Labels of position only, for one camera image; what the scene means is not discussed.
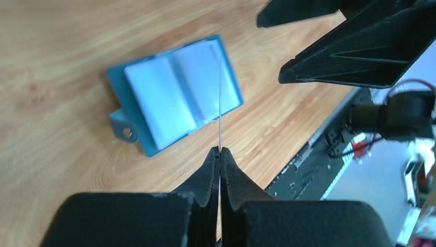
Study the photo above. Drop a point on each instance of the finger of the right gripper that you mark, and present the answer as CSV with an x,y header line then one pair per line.
x,y
372,48
279,12

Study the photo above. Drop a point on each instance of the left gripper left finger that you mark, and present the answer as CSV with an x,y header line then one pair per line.
x,y
185,216

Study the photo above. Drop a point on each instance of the grey VIP credit card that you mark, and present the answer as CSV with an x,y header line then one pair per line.
x,y
220,104

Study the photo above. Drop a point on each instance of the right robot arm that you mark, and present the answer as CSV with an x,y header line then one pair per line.
x,y
403,117

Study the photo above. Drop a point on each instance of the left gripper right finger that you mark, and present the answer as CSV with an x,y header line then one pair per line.
x,y
252,217

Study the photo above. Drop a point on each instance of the teal leather card holder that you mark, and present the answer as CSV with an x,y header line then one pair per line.
x,y
167,96

